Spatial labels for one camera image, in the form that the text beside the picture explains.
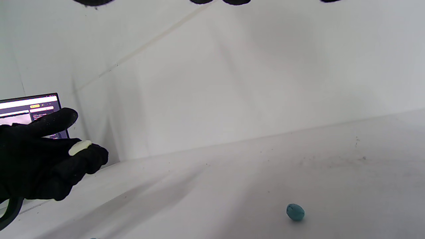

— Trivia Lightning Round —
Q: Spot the laptop screen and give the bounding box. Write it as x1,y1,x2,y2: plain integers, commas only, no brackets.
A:
0,93,70,140

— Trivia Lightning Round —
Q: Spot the cream plasticine ball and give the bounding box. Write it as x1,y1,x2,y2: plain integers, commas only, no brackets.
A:
68,140,92,156

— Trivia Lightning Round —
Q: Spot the person's left hand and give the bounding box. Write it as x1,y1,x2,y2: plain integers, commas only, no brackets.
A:
0,107,109,203

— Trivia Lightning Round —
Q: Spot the person's right hand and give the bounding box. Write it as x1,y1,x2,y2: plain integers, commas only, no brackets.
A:
73,0,342,7

